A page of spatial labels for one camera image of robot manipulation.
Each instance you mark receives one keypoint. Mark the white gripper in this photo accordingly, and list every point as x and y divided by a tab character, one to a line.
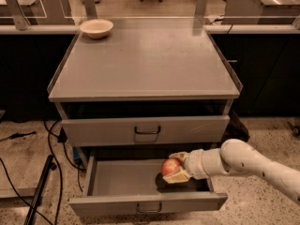
194	164

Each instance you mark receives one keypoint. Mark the red apple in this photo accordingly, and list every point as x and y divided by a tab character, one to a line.
169	165

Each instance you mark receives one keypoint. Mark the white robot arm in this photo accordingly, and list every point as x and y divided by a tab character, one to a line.
234	157

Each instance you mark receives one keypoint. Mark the grey open middle drawer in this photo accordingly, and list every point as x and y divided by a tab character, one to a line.
131	187

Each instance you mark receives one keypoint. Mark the grey metal drawer cabinet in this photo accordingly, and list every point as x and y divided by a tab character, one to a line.
146	67

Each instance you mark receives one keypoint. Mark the grey top drawer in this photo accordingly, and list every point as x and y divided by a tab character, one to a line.
145	130

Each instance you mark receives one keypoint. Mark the black cloth on floor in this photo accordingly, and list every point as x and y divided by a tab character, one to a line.
236	129

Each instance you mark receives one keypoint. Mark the black bar on floor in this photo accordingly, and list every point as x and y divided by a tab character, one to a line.
33	208

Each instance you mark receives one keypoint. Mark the cream ceramic bowl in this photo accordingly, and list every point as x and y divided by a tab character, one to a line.
96	28

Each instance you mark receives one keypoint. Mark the grey background cabinet right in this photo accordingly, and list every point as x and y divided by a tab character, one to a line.
261	11

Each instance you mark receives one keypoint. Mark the grey background cabinet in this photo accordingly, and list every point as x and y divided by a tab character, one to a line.
54	12
261	11

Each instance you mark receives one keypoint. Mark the grey background cabinet left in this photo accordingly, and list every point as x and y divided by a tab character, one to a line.
54	12

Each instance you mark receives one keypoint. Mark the clear acrylic barrier panel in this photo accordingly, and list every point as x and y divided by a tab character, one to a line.
140	8

